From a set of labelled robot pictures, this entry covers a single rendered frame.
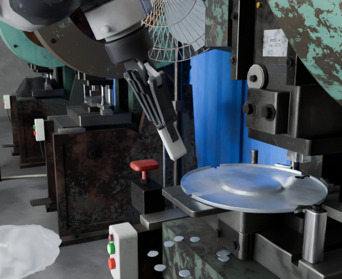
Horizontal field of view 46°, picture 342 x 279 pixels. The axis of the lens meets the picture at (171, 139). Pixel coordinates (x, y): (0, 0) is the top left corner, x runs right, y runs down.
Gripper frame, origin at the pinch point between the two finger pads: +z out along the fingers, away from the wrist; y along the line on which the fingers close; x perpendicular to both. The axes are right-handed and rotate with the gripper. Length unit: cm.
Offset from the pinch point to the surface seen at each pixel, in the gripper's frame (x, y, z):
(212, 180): 6.5, -5.6, 15.4
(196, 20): 52, -70, -5
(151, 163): 2.8, -31.5, 16.3
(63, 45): 15, -132, -12
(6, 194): -53, -250, 76
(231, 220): 4.0, 1.5, 21.0
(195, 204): -2.4, 4.2, 11.4
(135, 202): -5.7, -32.0, 24.2
